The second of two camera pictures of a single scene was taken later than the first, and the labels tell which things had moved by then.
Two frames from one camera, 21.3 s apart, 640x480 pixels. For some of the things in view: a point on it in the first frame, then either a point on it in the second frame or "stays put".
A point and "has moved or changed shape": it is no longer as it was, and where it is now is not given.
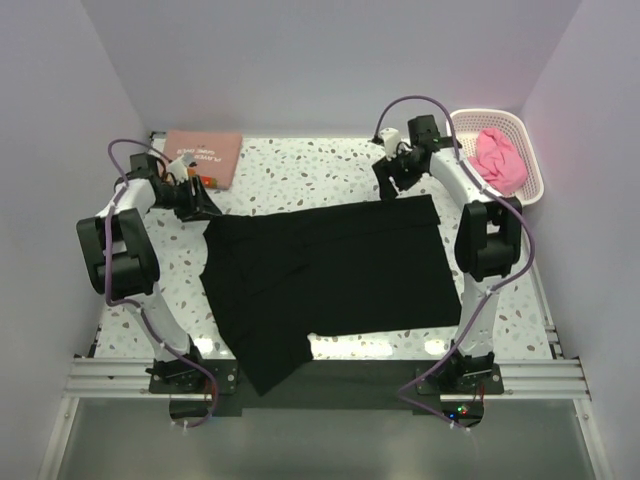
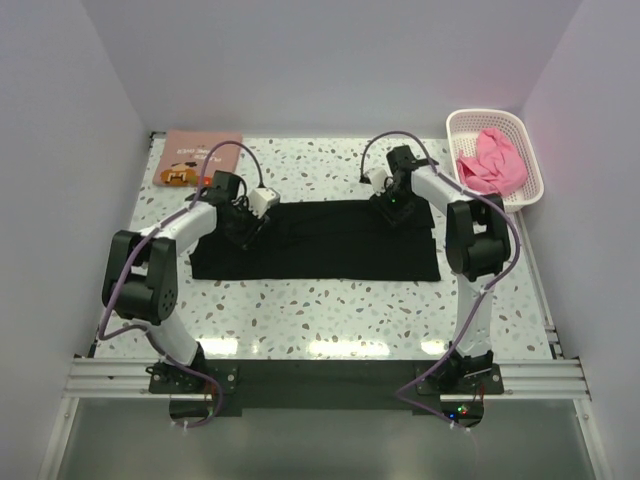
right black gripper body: x=403 y=162 → x=394 y=204
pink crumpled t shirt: x=499 y=162 stays put
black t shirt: x=275 y=278 has moved or changed shape
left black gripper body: x=178 y=197 → x=244 y=226
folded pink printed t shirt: x=215 y=154 stays put
